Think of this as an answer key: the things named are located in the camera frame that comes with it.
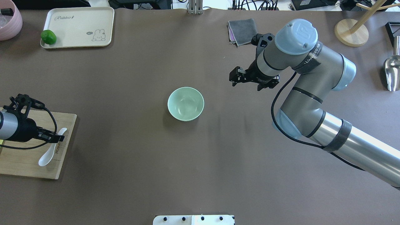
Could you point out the cream rabbit tray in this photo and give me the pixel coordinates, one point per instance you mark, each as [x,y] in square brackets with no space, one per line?
[80,27]

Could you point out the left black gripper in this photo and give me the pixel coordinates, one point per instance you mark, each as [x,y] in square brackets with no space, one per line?
[26,127]

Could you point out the green lime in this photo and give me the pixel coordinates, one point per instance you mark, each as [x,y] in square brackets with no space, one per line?
[48,37]

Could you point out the steel ice scoop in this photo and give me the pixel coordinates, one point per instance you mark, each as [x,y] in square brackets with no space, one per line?
[392,67]

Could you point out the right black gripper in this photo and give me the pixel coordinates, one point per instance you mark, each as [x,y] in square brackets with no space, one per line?
[257,74]

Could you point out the mint green bowl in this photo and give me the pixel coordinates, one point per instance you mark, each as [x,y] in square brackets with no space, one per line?
[185,104]

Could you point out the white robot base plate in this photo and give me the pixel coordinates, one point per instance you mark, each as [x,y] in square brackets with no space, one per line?
[216,219]

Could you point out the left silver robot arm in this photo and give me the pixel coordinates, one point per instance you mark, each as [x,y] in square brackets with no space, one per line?
[20,106]

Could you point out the pink bowl of ice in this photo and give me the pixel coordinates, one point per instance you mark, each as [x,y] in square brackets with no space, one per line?
[10,25]

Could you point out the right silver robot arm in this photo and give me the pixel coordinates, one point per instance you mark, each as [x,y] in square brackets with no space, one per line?
[301,118]

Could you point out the wooden mug tree stand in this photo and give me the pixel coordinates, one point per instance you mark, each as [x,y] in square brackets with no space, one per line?
[354,33]

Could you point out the wooden cutting board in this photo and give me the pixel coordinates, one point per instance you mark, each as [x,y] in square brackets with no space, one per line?
[25,162]

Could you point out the steel scoop handle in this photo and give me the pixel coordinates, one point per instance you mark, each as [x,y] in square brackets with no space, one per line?
[7,12]

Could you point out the grey folded cloth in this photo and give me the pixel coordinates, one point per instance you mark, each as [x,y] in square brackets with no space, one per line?
[241,32]

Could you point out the white ceramic spoon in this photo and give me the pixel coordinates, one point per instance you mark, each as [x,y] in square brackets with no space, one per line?
[48,155]

